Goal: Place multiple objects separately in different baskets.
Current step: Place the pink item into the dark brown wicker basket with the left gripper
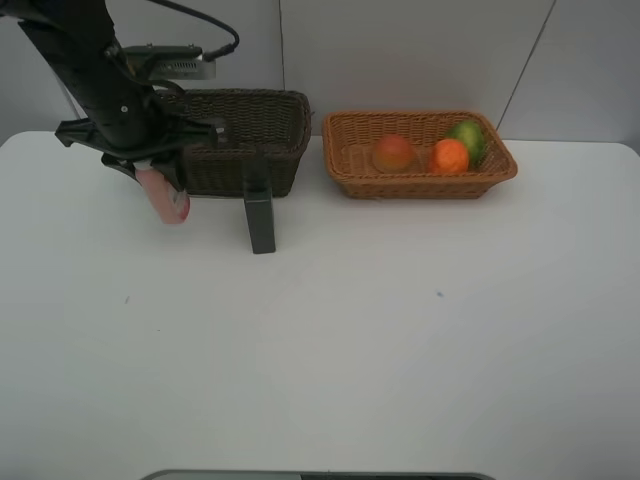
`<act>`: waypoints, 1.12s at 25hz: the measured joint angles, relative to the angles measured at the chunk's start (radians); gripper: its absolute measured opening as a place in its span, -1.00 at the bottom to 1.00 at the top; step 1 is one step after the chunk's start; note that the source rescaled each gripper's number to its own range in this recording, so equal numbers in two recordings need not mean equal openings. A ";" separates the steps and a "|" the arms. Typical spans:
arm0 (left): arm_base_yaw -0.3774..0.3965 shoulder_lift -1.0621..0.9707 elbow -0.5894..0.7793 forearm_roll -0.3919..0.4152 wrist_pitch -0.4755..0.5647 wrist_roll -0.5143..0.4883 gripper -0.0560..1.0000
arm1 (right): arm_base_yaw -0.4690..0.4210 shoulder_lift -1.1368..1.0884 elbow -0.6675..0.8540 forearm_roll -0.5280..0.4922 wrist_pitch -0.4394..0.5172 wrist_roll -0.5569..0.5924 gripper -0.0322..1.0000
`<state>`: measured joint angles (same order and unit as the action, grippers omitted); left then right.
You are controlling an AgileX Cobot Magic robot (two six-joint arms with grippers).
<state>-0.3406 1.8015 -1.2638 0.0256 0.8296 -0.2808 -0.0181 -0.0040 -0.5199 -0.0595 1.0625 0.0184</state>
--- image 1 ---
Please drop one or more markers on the orange tangerine fruit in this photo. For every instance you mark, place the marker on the orange tangerine fruit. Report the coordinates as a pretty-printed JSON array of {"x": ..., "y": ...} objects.
[{"x": 448, "y": 156}]

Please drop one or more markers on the light orange wicker basket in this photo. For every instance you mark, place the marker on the light orange wicker basket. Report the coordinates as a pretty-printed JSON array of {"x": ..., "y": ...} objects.
[{"x": 348, "y": 144}]

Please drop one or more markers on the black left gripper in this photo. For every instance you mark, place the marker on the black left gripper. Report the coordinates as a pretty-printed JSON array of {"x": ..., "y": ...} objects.
[{"x": 160, "y": 127}]

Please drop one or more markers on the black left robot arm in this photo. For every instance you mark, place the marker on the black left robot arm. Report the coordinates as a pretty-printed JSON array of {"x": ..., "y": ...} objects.
[{"x": 116, "y": 87}]

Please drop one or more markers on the red yellow peach fruit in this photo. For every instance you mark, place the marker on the red yellow peach fruit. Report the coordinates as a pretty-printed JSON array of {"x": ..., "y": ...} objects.
[{"x": 393, "y": 153}]

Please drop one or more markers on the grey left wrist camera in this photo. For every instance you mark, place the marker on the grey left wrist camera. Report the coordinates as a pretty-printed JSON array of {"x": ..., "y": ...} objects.
[{"x": 157, "y": 63}]

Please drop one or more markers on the dark brown wicker basket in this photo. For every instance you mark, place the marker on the dark brown wicker basket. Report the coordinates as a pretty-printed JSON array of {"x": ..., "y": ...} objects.
[{"x": 275, "y": 123}]

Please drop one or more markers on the pink bottle white cap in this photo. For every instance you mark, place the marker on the pink bottle white cap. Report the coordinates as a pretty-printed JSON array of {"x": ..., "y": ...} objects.
[{"x": 171, "y": 205}]

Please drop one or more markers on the green mango fruit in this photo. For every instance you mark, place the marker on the green mango fruit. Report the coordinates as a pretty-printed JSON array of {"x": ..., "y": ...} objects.
[{"x": 471, "y": 135}]

